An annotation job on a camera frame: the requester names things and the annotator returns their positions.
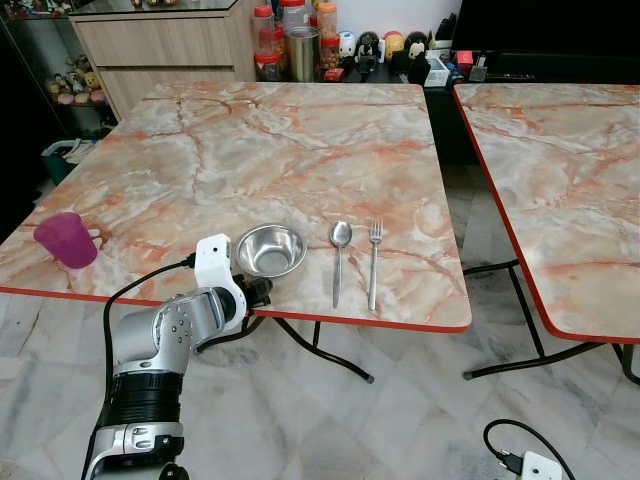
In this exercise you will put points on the stainless steel tumbler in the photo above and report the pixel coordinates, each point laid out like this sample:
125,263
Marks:
303,55

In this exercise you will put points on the black television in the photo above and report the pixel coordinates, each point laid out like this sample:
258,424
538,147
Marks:
550,25

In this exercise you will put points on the black and white panda figurine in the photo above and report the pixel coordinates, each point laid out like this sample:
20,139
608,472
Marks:
369,45

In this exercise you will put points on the yellow toy figurine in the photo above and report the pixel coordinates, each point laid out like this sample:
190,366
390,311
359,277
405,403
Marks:
394,42

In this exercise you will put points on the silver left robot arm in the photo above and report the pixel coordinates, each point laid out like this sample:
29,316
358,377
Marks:
165,335

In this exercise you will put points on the light wooden cabinet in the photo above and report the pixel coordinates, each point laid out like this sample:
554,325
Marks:
160,50

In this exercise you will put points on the teal bag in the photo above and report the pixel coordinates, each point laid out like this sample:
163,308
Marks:
65,160

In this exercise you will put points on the stainless steel spoon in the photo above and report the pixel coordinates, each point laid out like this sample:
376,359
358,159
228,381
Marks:
341,235

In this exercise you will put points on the dark glass display shelf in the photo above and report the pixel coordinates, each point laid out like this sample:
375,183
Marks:
40,70

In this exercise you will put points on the stainless steel fork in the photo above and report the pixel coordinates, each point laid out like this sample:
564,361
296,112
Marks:
373,270

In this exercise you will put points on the orange lid snack jar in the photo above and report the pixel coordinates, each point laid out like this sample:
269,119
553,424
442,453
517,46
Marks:
327,35

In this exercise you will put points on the red lid snack jar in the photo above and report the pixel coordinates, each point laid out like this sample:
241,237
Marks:
267,45

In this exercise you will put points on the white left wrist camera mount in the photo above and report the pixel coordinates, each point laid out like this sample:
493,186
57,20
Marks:
213,262

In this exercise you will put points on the purple plastic cup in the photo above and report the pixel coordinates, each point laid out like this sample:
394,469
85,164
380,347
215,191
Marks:
66,242

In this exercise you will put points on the stainless steel bowl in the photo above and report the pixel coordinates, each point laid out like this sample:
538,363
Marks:
272,250

